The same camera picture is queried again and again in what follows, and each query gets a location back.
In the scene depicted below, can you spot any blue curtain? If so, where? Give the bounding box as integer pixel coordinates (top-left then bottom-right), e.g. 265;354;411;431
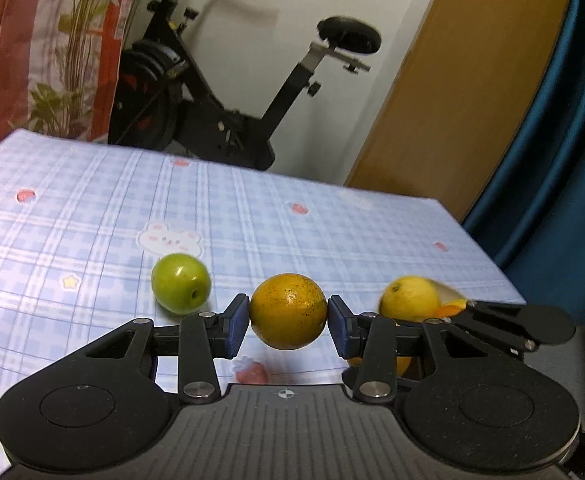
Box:
459;0;585;322

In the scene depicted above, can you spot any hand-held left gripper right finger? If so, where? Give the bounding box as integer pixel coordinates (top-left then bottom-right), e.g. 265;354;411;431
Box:
327;295;489;406

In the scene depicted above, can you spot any bright orange mandarin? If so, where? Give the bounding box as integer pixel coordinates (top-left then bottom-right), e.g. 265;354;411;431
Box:
432;299;469;320

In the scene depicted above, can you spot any speckled orange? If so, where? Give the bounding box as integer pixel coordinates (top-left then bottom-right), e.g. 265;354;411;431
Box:
249;272;329;351

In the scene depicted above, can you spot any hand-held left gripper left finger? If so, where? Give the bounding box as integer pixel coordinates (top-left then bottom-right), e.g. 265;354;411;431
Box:
85;293;250;406

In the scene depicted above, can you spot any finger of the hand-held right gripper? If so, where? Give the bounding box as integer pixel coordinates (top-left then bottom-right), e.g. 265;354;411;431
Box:
452;301;576;357

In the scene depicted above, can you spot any wooden door panel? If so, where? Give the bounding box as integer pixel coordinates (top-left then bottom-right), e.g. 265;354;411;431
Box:
344;0;581;222

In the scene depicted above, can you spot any green jujube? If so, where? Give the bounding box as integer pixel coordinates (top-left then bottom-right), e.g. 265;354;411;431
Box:
151;253;212;316

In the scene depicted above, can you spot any cream round plate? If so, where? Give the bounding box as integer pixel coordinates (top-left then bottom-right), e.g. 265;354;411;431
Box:
434;282;466;304

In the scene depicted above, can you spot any yellow lemon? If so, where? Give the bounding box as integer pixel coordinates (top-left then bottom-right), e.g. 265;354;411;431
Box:
377;275;443;322

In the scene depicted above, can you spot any blue checked tablecloth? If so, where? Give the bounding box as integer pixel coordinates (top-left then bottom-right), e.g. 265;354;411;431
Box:
0;128;528;462

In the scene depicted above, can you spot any black exercise bike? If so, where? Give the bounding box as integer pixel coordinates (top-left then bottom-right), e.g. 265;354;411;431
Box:
107;0;383;172

